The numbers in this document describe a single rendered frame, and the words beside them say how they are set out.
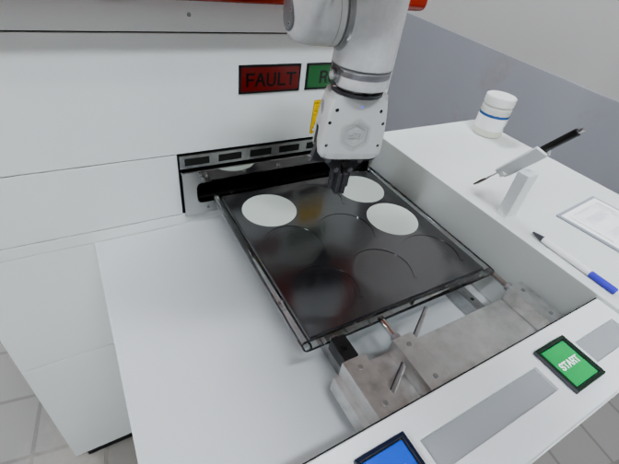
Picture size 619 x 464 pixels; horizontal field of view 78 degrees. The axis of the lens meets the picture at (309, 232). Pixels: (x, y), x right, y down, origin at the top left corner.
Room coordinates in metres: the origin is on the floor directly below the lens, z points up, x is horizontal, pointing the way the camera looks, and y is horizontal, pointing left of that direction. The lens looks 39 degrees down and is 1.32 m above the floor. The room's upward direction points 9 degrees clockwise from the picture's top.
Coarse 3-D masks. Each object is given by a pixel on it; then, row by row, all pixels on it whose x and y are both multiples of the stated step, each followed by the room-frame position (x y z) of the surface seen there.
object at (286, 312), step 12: (216, 204) 0.56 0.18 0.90; (240, 240) 0.47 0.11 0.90; (252, 252) 0.44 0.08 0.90; (252, 264) 0.42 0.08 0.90; (264, 276) 0.40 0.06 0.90; (276, 288) 0.38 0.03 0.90; (276, 300) 0.36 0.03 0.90; (288, 312) 0.34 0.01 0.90; (288, 324) 0.32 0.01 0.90; (300, 336) 0.30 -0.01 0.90
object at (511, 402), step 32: (576, 320) 0.35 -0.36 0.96; (608, 320) 0.36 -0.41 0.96; (512, 352) 0.29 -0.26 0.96; (608, 352) 0.31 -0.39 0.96; (448, 384) 0.23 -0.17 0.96; (480, 384) 0.24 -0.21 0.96; (512, 384) 0.25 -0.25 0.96; (544, 384) 0.25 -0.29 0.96; (608, 384) 0.26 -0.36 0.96; (416, 416) 0.19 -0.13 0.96; (448, 416) 0.19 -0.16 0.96; (480, 416) 0.20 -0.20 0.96; (512, 416) 0.21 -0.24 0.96; (544, 416) 0.21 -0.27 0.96; (576, 416) 0.22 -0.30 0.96; (352, 448) 0.15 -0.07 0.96; (416, 448) 0.16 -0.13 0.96; (448, 448) 0.17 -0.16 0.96; (480, 448) 0.17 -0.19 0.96; (512, 448) 0.17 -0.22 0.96; (544, 448) 0.18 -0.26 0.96
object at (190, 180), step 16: (256, 160) 0.67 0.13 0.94; (272, 160) 0.68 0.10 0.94; (288, 160) 0.70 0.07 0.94; (304, 160) 0.72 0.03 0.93; (368, 160) 0.83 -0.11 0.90; (192, 176) 0.59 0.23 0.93; (208, 176) 0.60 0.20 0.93; (224, 176) 0.62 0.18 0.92; (240, 176) 0.64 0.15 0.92; (320, 176) 0.77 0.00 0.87; (192, 192) 0.58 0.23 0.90; (240, 192) 0.65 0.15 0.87; (192, 208) 0.58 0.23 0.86; (208, 208) 0.60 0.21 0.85
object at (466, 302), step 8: (464, 288) 0.49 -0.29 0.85; (448, 296) 0.50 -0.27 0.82; (456, 296) 0.48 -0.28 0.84; (464, 296) 0.47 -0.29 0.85; (472, 296) 0.48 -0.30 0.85; (456, 304) 0.48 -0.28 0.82; (464, 304) 0.47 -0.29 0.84; (472, 304) 0.46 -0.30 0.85; (480, 304) 0.46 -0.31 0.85; (464, 312) 0.46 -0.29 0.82
